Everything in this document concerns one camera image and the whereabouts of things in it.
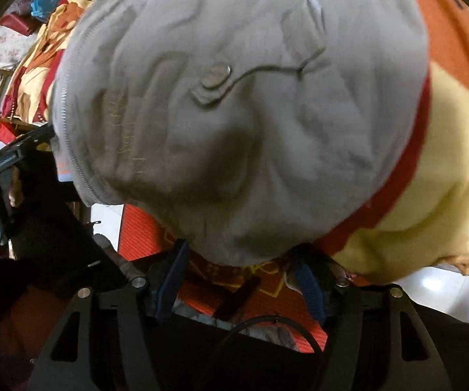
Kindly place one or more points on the beige grey jacket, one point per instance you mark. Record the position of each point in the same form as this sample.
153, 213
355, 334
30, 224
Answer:
245, 127

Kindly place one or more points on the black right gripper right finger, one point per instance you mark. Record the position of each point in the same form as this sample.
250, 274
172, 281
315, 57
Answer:
375, 338

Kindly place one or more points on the blue plastic bag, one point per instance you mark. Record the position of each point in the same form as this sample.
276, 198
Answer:
42, 9

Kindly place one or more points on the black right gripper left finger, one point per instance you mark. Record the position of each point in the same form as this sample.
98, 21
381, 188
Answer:
110, 340

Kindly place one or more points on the red hanging bag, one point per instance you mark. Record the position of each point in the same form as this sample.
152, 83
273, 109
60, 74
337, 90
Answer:
25, 25

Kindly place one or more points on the orange red yellow blanket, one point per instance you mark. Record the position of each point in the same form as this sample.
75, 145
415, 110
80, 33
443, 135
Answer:
420, 216

